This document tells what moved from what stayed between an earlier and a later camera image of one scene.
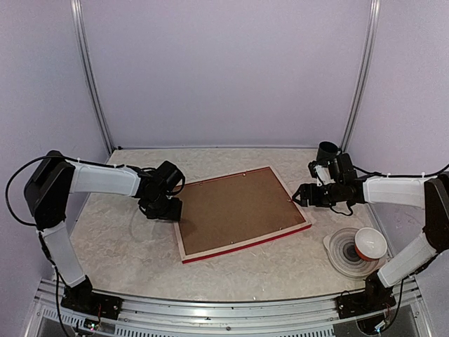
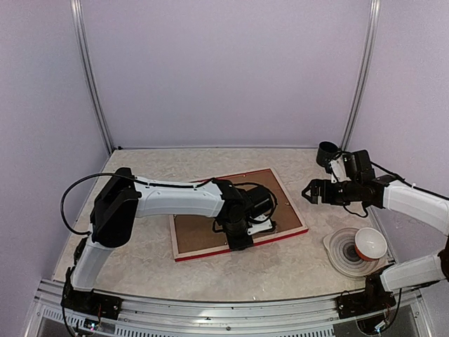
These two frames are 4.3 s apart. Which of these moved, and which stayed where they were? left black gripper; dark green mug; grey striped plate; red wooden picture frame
Moved: left black gripper
Stayed: red wooden picture frame; grey striped plate; dark green mug
